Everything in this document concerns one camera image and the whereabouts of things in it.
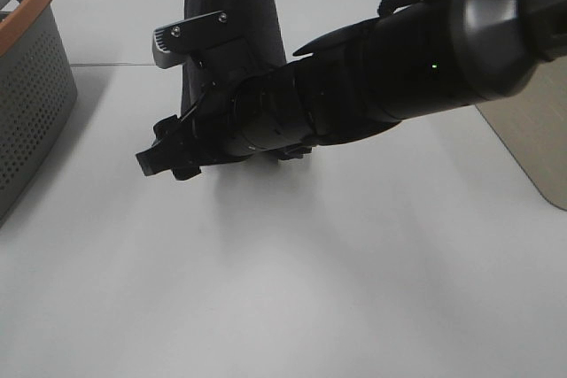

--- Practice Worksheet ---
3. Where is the beige board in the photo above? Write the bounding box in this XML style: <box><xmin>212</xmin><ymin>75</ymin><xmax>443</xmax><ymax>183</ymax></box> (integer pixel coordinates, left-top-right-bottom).
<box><xmin>469</xmin><ymin>0</ymin><xmax>567</xmax><ymax>211</ymax></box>

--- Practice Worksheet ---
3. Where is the dark grey towel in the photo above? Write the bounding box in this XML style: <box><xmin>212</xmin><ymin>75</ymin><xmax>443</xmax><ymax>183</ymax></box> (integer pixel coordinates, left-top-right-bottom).
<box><xmin>181</xmin><ymin>0</ymin><xmax>286</xmax><ymax>112</ymax></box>

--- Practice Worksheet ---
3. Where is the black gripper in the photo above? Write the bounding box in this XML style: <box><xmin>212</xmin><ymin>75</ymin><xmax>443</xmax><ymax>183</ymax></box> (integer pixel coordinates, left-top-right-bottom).
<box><xmin>135</xmin><ymin>36</ymin><xmax>267</xmax><ymax>182</ymax></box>

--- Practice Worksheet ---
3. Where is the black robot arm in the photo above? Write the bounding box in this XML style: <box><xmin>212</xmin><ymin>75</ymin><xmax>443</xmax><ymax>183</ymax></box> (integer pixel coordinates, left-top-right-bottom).
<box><xmin>136</xmin><ymin>0</ymin><xmax>566</xmax><ymax>181</ymax></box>

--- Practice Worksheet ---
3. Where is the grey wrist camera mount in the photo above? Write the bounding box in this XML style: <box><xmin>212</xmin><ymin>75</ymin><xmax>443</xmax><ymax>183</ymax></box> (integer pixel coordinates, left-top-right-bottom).
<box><xmin>151</xmin><ymin>11</ymin><xmax>228</xmax><ymax>69</ymax></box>

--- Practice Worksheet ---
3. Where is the grey basket with orange rim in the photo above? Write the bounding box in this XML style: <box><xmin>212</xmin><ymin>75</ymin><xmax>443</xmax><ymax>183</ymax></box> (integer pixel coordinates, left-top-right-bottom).
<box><xmin>1</xmin><ymin>0</ymin><xmax>77</xmax><ymax>218</ymax></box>

